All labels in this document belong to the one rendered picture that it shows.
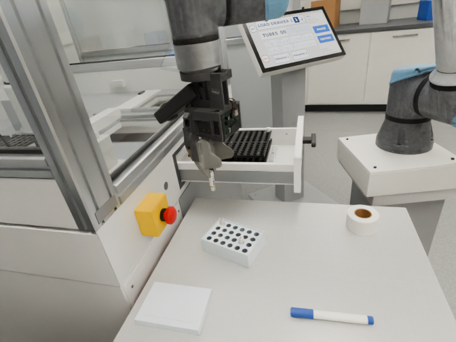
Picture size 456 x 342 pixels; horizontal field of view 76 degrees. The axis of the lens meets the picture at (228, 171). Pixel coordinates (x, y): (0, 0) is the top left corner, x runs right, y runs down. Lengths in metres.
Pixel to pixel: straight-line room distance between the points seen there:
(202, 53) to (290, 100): 1.30
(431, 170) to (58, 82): 0.86
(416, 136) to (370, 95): 2.79
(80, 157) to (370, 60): 3.36
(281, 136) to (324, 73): 2.71
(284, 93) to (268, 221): 1.06
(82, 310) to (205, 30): 0.66
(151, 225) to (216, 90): 0.32
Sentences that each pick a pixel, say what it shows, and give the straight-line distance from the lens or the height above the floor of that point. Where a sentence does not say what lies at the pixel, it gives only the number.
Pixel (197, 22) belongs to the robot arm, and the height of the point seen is 1.25.
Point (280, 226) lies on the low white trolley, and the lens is 0.77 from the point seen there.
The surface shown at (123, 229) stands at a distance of 0.63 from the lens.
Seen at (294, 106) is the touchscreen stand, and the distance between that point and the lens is 1.79.
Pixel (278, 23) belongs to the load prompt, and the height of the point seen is 1.15.
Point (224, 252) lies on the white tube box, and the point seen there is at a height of 0.78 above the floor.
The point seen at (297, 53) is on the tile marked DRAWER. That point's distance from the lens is 1.64.
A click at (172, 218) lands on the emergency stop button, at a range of 0.65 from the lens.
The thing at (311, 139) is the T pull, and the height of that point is 0.91.
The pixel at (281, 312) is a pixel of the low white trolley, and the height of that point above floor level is 0.76.
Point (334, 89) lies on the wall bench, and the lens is 3.70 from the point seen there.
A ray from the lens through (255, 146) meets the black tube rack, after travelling 0.85.
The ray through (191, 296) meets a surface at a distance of 0.63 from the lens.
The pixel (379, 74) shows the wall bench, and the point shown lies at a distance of 3.69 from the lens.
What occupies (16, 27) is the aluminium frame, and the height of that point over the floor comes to 1.27.
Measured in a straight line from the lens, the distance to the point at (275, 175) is 0.77.
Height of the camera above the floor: 1.26
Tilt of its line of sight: 29 degrees down
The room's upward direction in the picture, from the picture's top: 8 degrees counter-clockwise
